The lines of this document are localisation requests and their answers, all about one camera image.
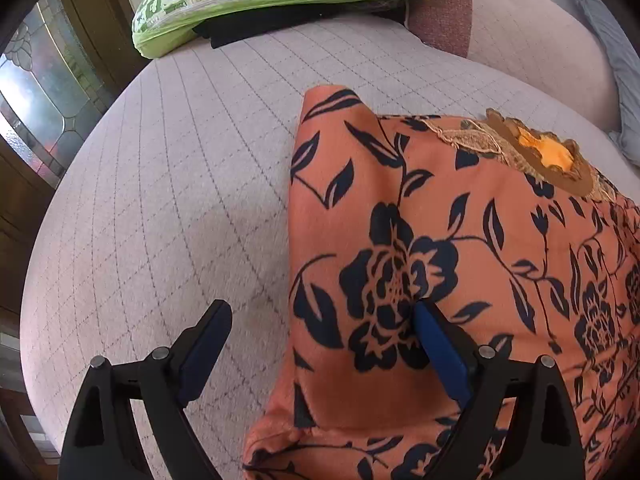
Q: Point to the orange floral garment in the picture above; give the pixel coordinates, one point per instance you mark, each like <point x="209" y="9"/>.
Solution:
<point x="450" y="220"/>

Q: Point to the black folded cloth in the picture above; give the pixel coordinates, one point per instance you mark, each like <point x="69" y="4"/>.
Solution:
<point x="260" y="25"/>

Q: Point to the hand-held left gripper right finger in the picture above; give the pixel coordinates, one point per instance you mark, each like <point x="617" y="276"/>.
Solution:
<point x="442" y="355"/>

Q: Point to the stained glass window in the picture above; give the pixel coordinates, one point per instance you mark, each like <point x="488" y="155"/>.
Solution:
<point x="45" y="85"/>

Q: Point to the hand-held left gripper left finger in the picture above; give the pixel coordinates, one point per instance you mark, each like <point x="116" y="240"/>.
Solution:
<point x="200" y="355"/>

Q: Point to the pink quilted sofa seat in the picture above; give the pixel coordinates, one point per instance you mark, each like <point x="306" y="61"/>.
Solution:
<point x="175" y="185"/>

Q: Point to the pink sofa backrest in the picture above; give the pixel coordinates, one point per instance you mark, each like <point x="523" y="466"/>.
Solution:
<point x="525" y="35"/>

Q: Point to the wooden window frame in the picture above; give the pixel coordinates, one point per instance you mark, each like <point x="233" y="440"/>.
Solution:
<point x="100" y="10"/>

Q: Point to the grey-blue pillow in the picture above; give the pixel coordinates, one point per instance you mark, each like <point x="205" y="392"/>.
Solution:
<point x="615" y="50"/>

